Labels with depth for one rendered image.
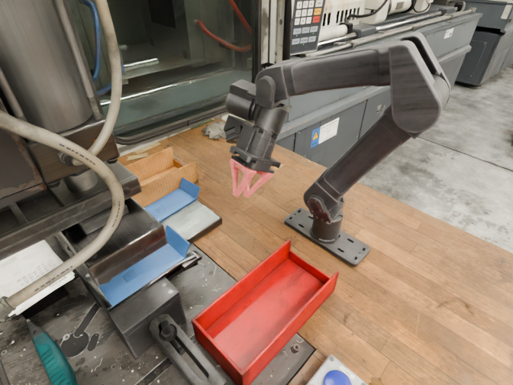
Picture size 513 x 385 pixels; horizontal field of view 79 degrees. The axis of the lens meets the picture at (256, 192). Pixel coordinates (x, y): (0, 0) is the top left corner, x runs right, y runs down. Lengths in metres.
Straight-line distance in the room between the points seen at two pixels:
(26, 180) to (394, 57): 0.46
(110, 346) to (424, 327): 0.55
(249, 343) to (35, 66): 0.48
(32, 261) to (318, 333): 0.56
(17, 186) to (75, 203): 0.08
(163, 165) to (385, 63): 0.68
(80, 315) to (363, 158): 0.59
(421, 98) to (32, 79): 0.46
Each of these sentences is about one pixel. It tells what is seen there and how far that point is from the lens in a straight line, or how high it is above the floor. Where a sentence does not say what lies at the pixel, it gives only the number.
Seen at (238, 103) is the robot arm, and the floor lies 1.18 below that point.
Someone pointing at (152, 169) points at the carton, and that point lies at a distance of 0.96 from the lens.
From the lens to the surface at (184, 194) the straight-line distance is 0.84.
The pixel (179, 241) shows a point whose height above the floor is 1.01.
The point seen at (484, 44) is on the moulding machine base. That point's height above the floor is 0.54.
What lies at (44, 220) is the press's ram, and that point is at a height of 1.18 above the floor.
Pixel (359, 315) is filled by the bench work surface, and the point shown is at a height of 0.90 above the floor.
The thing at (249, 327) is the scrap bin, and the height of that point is 0.91.
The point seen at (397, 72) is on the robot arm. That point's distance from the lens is 0.49.
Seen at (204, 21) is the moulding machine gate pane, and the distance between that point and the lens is 1.21.
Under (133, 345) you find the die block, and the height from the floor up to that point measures 0.94.
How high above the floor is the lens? 1.43
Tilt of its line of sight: 38 degrees down
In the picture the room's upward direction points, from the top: straight up
